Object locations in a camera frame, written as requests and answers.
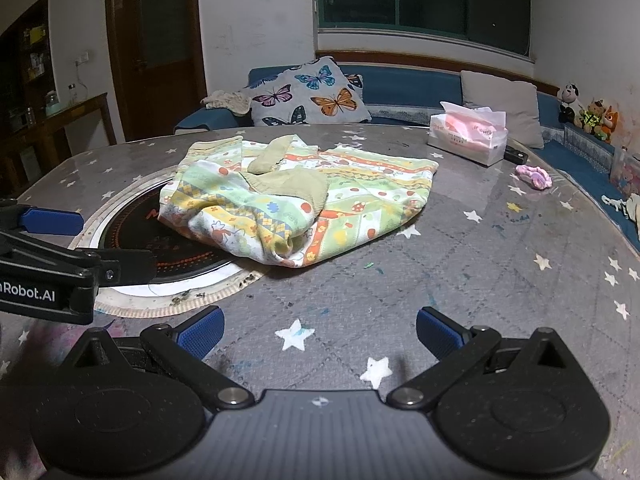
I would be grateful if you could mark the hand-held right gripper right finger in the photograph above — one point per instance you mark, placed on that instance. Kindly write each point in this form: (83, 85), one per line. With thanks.
(440, 332)

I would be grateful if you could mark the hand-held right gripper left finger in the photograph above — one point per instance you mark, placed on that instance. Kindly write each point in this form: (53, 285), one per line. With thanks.
(202, 332)

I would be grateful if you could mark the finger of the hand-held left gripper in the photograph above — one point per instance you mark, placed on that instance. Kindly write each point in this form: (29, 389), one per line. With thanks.
(50, 221)
(125, 267)

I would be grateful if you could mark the colourful patterned child's garment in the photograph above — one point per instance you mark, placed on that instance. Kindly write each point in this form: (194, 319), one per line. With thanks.
(375, 180)

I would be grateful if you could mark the grey star-print table cover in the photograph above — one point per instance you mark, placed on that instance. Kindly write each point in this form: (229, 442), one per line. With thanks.
(450, 260)

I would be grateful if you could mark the wooden side table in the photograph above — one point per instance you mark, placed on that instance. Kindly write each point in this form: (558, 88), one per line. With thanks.
(75, 115)

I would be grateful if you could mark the pale green container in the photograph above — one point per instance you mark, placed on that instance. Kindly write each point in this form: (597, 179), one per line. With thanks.
(51, 104)

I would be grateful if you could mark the dark wooden shelf cabinet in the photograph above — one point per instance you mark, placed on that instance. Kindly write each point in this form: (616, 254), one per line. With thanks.
(30, 50)

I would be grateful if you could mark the pink hair scrunchie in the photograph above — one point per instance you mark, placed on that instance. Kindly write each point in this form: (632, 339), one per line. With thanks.
(532, 176)

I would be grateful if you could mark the black remote control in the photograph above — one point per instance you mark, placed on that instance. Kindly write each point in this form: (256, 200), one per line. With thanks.
(515, 155)

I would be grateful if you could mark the cream crumpled cloth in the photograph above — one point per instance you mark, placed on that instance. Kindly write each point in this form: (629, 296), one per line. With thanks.
(225, 100)

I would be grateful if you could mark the pink tissue pack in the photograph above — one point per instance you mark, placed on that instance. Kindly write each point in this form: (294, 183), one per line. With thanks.
(465, 135)

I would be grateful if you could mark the dark wooden door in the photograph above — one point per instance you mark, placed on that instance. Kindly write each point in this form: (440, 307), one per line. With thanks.
(160, 35)

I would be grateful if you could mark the plain beige pillow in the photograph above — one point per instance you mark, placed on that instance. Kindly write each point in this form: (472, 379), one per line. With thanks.
(505, 100)

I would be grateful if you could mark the blue sofa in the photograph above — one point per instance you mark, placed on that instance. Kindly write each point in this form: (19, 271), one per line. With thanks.
(410, 87)

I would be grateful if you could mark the clear plastic box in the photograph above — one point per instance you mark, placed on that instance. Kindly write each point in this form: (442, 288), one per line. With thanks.
(627, 170)

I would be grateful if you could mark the butterfly print pillow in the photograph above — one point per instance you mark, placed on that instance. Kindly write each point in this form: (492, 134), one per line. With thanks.
(310, 95)

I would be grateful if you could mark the brown bear plush toy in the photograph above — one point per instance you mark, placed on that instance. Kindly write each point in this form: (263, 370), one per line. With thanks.
(592, 115)

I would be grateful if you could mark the panda plush toy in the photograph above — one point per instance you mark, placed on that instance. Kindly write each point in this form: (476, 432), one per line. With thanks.
(569, 95)

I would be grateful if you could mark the orange plush toy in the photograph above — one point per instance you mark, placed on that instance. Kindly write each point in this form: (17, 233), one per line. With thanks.
(609, 120)

